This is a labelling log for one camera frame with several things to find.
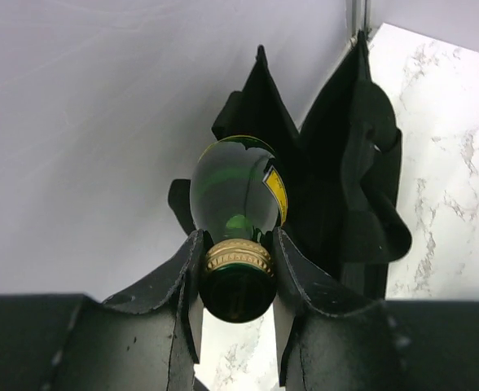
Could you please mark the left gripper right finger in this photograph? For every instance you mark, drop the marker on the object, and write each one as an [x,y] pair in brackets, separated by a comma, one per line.
[328,337]

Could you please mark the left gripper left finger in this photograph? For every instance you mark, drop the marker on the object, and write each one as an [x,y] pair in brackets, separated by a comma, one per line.
[145,337]

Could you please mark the black canvas bag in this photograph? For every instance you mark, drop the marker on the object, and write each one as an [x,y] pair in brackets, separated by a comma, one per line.
[341,169]

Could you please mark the green glass bottle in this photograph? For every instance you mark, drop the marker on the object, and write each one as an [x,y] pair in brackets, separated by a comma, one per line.
[238,197]

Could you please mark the left aluminium corner post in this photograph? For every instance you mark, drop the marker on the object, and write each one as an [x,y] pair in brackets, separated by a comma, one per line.
[358,19]

